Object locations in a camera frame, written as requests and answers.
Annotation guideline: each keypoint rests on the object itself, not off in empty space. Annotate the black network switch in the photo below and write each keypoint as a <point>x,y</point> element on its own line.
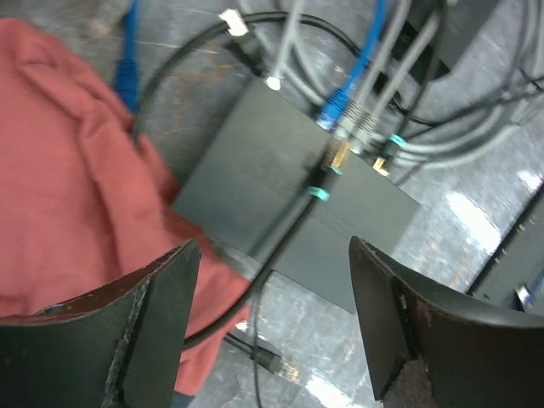
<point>252,181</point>

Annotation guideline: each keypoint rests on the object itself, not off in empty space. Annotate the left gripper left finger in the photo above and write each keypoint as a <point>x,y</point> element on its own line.
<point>116,346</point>

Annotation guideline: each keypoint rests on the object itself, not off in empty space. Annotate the red cloth garment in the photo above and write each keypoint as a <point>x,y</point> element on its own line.
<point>81,204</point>

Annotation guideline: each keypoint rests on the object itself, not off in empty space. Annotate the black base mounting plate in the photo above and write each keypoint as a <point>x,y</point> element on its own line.
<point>513,275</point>

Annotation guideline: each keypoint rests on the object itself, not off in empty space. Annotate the black power adapter brick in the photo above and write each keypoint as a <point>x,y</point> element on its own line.
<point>464,21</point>

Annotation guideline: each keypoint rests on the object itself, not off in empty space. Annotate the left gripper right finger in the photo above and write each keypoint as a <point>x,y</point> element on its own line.
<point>427,344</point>

